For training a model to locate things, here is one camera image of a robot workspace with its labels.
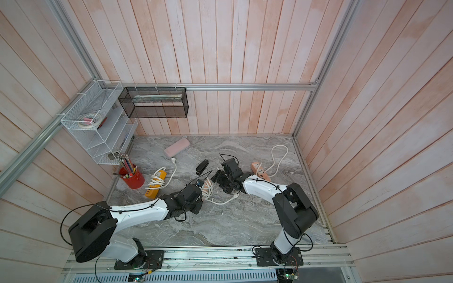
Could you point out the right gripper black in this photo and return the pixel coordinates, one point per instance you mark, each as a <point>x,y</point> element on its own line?
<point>218,177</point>

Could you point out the pink power strip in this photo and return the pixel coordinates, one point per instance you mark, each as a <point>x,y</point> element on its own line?
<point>258,170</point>

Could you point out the yellow power strip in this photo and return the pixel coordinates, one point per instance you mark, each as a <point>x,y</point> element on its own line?
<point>157,182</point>

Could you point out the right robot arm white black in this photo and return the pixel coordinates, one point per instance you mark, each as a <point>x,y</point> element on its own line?
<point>294,209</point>

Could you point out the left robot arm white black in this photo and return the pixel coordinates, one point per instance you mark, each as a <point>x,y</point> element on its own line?
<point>94,233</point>

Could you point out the black remote control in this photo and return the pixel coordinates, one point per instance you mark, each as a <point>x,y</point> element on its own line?
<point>201,167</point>

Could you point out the red pencil cup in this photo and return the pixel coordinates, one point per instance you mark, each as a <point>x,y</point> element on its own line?
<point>129,172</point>

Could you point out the black mesh basket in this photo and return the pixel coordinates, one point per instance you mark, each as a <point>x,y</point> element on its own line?
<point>155,102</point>

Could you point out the tape roll in rack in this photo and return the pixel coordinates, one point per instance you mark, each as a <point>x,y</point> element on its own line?
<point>89,121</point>

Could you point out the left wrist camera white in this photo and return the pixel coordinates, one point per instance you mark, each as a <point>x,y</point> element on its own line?
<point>200,183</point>

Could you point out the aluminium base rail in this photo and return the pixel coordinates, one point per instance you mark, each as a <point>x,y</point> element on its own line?
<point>218,258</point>

